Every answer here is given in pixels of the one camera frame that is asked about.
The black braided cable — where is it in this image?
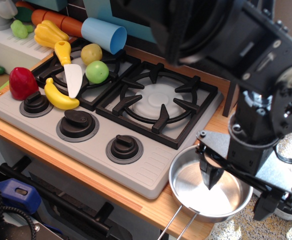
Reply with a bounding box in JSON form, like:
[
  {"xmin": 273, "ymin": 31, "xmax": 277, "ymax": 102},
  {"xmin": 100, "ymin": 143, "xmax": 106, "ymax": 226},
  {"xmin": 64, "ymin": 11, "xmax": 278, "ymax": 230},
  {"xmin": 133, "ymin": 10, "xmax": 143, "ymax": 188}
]
[{"xmin": 0, "ymin": 206, "xmax": 38, "ymax": 240}]

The black burner grate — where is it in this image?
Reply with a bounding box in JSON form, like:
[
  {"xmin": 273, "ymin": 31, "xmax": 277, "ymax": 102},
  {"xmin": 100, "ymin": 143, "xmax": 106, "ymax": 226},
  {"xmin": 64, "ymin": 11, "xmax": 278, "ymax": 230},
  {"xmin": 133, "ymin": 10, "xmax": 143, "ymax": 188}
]
[
  {"xmin": 96, "ymin": 61, "xmax": 224, "ymax": 150},
  {"xmin": 32, "ymin": 49, "xmax": 141, "ymax": 112}
]

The light blue plastic cup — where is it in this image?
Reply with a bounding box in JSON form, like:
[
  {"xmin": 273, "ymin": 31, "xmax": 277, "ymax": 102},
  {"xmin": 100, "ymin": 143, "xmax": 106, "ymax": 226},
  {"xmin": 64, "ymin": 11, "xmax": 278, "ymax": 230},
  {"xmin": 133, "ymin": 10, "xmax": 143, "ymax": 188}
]
[{"xmin": 81, "ymin": 17, "xmax": 127, "ymax": 55}]

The toy knife yellow handle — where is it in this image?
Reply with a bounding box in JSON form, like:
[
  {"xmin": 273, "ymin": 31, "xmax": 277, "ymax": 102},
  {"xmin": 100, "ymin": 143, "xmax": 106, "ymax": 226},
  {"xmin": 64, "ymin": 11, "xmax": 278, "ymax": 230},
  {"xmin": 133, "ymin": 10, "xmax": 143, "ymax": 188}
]
[{"xmin": 54, "ymin": 40, "xmax": 83, "ymax": 99}]

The green toy broccoli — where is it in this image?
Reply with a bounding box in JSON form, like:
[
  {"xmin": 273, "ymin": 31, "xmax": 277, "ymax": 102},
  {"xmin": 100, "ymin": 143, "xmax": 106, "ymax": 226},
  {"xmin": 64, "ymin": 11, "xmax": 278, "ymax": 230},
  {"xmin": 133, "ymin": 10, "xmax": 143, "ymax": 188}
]
[{"xmin": 10, "ymin": 19, "xmax": 34, "ymax": 39}]

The orange toy carrot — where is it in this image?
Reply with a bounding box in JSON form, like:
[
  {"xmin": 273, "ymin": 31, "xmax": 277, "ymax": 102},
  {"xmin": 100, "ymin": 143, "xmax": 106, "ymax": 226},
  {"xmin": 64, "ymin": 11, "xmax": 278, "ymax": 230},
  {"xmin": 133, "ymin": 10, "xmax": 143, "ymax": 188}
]
[{"xmin": 31, "ymin": 9, "xmax": 83, "ymax": 38}]

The black left stove knob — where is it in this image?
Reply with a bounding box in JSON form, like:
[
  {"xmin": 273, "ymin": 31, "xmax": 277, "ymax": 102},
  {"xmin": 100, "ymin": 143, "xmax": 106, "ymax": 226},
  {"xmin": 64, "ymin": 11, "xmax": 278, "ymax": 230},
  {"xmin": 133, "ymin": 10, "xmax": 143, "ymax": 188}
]
[{"xmin": 19, "ymin": 91, "xmax": 54, "ymax": 118}]

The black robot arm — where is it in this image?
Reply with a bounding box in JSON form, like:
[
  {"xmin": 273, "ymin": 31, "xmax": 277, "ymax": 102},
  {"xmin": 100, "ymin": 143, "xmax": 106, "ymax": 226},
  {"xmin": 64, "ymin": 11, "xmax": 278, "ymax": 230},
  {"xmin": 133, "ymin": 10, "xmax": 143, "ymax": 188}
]
[{"xmin": 118, "ymin": 0, "xmax": 292, "ymax": 221}]

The black left burner grate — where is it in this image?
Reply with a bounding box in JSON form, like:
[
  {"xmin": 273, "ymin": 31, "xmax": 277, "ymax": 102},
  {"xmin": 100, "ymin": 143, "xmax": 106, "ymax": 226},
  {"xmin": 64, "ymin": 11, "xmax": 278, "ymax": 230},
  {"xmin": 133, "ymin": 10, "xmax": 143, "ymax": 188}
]
[{"xmin": 32, "ymin": 49, "xmax": 141, "ymax": 112}]

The black right stove knob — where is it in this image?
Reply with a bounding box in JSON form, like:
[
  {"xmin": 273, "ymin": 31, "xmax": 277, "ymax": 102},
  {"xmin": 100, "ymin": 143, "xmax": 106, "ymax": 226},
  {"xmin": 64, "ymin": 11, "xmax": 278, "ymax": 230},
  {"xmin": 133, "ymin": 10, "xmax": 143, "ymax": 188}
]
[{"xmin": 105, "ymin": 134, "xmax": 144, "ymax": 165}]

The black stove knob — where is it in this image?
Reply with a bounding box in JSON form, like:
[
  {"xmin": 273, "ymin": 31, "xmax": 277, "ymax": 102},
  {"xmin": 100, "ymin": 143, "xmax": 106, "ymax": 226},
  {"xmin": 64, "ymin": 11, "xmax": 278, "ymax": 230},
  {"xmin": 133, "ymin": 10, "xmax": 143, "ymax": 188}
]
[
  {"xmin": 19, "ymin": 91, "xmax": 54, "ymax": 118},
  {"xmin": 56, "ymin": 109, "xmax": 100, "ymax": 143},
  {"xmin": 105, "ymin": 134, "xmax": 144, "ymax": 165}
]

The green toy apple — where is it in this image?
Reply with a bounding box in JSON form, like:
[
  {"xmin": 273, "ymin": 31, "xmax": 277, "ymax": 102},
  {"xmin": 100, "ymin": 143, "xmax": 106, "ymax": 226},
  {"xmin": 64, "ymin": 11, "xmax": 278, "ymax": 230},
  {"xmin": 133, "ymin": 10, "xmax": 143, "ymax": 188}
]
[{"xmin": 85, "ymin": 60, "xmax": 109, "ymax": 84}]

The black oven door handle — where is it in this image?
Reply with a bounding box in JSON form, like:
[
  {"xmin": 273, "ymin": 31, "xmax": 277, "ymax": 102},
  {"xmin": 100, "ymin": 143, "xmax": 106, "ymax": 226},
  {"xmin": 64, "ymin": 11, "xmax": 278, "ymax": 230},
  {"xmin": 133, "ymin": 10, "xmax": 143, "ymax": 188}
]
[{"xmin": 0, "ymin": 156, "xmax": 114, "ymax": 238}]

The teal toy microwave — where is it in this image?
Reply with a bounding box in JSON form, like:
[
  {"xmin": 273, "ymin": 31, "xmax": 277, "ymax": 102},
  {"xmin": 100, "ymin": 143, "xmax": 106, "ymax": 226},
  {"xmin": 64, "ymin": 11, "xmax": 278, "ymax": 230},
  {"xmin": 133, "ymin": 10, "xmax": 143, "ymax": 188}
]
[{"xmin": 83, "ymin": 0, "xmax": 156, "ymax": 43}]

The yellow toy bell pepper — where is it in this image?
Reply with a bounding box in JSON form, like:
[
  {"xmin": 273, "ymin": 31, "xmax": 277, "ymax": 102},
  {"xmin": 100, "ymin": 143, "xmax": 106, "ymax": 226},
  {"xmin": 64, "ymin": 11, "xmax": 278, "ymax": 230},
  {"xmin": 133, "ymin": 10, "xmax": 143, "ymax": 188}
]
[{"xmin": 34, "ymin": 20, "xmax": 69, "ymax": 49}]

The yellow toy potato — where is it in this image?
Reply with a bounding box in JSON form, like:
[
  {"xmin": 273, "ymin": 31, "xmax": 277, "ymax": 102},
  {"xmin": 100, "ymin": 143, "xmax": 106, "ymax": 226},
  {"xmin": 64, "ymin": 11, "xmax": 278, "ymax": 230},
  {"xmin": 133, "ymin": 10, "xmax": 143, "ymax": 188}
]
[{"xmin": 80, "ymin": 43, "xmax": 103, "ymax": 66}]

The grey toy stove top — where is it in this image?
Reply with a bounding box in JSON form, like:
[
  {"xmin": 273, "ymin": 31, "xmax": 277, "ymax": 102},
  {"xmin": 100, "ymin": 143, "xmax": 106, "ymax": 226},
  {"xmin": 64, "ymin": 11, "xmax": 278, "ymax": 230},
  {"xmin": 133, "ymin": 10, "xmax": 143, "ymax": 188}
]
[{"xmin": 0, "ymin": 37, "xmax": 224, "ymax": 200}]

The small stainless steel pot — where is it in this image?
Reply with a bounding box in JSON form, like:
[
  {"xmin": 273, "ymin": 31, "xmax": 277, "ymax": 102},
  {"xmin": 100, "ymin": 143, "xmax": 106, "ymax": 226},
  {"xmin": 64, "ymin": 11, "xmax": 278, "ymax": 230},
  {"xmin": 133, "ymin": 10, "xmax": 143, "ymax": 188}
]
[{"xmin": 158, "ymin": 145, "xmax": 253, "ymax": 240}]

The black and white sneaker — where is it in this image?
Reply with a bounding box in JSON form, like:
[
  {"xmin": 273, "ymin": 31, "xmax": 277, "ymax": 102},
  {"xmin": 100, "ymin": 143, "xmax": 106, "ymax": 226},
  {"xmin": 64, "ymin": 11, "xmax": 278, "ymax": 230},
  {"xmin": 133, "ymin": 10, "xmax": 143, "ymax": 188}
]
[{"xmin": 274, "ymin": 192, "xmax": 292, "ymax": 221}]

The grey toy faucet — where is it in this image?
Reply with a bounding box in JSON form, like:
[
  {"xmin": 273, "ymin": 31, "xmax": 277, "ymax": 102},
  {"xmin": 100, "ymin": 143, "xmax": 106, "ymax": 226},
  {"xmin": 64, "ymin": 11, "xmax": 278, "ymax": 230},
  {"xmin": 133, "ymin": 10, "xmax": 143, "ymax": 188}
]
[{"xmin": 0, "ymin": 0, "xmax": 18, "ymax": 31}]

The white toy sink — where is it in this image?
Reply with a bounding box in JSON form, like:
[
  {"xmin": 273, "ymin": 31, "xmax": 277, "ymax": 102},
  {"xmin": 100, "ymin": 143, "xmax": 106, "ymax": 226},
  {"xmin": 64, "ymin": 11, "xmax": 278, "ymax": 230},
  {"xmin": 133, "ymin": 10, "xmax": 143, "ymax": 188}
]
[{"xmin": 0, "ymin": 29, "xmax": 53, "ymax": 73}]

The blue clamp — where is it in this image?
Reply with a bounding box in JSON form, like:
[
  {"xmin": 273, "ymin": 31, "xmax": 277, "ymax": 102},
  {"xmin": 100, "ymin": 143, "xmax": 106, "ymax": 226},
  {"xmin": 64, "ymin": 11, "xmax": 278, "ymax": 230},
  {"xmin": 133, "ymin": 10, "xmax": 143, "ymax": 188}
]
[{"xmin": 0, "ymin": 178, "xmax": 42, "ymax": 215}]

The red toy pepper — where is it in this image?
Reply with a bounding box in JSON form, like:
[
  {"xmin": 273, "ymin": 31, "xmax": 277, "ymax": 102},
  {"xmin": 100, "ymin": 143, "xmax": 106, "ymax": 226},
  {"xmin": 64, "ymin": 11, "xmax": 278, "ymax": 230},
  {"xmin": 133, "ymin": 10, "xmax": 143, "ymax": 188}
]
[{"xmin": 9, "ymin": 67, "xmax": 39, "ymax": 101}]

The dark green toy vegetable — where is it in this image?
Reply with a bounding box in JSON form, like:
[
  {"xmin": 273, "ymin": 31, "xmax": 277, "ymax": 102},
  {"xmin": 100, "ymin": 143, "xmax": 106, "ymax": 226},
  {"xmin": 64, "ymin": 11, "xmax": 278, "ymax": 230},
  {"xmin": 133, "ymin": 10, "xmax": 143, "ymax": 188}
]
[{"xmin": 14, "ymin": 6, "xmax": 33, "ymax": 23}]

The black right burner grate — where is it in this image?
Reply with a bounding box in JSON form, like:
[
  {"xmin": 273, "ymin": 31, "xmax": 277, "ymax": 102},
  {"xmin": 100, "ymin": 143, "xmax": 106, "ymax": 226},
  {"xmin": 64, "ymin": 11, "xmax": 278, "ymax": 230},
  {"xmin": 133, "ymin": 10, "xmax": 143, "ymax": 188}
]
[{"xmin": 96, "ymin": 61, "xmax": 224, "ymax": 150}]

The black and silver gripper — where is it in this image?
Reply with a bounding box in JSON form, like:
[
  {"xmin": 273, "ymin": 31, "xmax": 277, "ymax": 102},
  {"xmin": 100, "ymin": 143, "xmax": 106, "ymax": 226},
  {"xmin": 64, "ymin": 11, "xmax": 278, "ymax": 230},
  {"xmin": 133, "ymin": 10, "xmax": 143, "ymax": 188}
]
[{"xmin": 196, "ymin": 130, "xmax": 292, "ymax": 221}]

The black middle stove knob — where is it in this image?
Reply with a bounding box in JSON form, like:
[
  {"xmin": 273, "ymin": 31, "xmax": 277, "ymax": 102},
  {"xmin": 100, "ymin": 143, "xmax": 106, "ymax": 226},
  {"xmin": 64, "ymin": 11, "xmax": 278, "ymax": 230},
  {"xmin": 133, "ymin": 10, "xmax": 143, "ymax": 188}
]
[{"xmin": 56, "ymin": 109, "xmax": 100, "ymax": 143}]

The yellow toy banana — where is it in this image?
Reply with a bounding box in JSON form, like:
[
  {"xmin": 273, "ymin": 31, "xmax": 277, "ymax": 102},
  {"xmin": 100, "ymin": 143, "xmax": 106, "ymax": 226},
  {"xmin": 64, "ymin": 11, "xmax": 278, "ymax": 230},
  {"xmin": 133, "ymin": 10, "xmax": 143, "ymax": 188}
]
[{"xmin": 44, "ymin": 77, "xmax": 80, "ymax": 110}]

